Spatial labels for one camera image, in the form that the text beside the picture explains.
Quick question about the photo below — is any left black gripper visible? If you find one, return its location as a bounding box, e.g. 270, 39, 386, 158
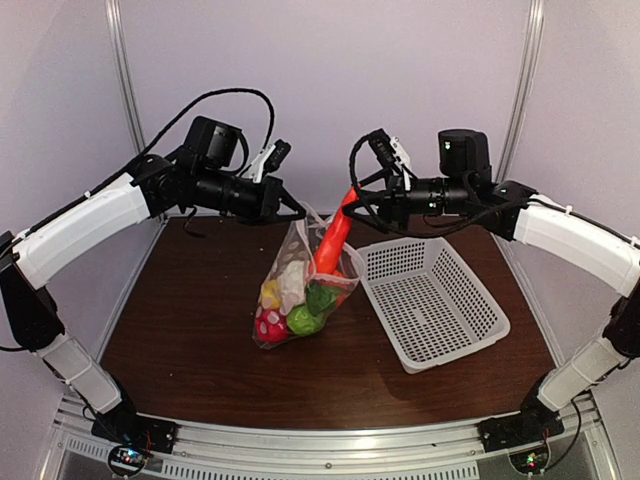
192, 165, 306, 225

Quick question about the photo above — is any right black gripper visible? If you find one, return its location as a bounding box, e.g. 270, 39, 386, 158
342, 166, 472, 233

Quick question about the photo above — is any orange carrot toy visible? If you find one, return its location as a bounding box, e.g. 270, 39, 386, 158
314, 188, 358, 274

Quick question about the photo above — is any white cauliflower toy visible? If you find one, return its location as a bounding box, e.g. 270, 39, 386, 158
277, 260, 308, 315

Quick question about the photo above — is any orange pumpkin toy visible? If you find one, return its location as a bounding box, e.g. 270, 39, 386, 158
320, 270, 348, 308

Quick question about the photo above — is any clear dotted zip bag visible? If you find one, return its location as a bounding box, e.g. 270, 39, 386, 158
252, 205, 366, 350

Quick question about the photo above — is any yellow apple toy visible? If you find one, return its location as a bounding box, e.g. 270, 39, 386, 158
260, 280, 281, 310

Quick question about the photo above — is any green lettuce leaf toy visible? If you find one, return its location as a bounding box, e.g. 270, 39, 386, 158
305, 281, 343, 316

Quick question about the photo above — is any green pepper toy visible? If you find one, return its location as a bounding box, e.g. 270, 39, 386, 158
286, 305, 325, 336

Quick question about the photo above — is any red pepper toy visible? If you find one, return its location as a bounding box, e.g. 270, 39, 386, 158
255, 309, 289, 343

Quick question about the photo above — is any white plastic basket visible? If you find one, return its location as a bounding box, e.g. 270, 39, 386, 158
358, 238, 511, 374

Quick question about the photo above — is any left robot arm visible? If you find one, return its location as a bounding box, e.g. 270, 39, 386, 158
1, 116, 306, 444

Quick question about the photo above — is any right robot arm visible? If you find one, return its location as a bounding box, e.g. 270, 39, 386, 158
342, 129, 639, 442

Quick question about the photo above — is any right black cable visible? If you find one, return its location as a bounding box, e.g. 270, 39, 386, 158
347, 128, 396, 201

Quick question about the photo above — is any black cable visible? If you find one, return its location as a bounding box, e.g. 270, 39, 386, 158
347, 128, 396, 201
19, 87, 277, 236

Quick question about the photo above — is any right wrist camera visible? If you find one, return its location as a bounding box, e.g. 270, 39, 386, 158
368, 129, 411, 175

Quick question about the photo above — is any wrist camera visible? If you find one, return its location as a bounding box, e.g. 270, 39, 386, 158
368, 129, 411, 175
240, 140, 291, 184

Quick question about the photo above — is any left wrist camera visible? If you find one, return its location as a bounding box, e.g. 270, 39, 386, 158
240, 140, 291, 184

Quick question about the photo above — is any left black cable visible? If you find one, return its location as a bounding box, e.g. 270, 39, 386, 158
19, 87, 277, 236

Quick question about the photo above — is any right aluminium frame post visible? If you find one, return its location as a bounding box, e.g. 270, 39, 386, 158
495, 0, 546, 182

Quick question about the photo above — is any aluminium frame post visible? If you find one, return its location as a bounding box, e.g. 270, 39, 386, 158
495, 0, 546, 182
104, 0, 146, 153

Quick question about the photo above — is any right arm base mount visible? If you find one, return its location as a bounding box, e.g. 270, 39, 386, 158
478, 397, 565, 453

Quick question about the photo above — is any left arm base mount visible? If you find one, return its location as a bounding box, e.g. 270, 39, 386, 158
91, 412, 178, 454

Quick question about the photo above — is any left aluminium frame post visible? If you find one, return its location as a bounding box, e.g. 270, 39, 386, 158
104, 0, 146, 153

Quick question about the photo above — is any aluminium front rail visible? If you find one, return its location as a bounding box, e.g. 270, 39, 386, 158
35, 395, 622, 479

